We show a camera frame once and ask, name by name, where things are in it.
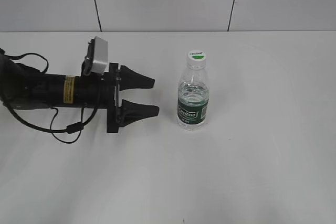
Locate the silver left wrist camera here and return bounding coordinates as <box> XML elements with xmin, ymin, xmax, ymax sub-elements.
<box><xmin>81</xmin><ymin>36</ymin><xmax>108</xmax><ymax>76</ymax></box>

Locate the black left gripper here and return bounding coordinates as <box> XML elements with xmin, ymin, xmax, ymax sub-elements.
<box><xmin>103</xmin><ymin>63</ymin><xmax>159</xmax><ymax>133</ymax></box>

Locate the clear Cestbon water bottle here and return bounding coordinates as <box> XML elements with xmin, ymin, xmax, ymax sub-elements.
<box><xmin>177</xmin><ymin>64</ymin><xmax>209</xmax><ymax>131</ymax></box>

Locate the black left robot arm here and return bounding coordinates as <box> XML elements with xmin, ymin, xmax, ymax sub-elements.
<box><xmin>1</xmin><ymin>50</ymin><xmax>160</xmax><ymax>134</ymax></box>

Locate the white green bottle cap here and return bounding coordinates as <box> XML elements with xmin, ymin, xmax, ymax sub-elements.
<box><xmin>187</xmin><ymin>50</ymin><xmax>206</xmax><ymax>68</ymax></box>

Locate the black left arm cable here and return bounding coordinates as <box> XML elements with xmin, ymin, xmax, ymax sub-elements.
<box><xmin>0</xmin><ymin>52</ymin><xmax>98</xmax><ymax>144</ymax></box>

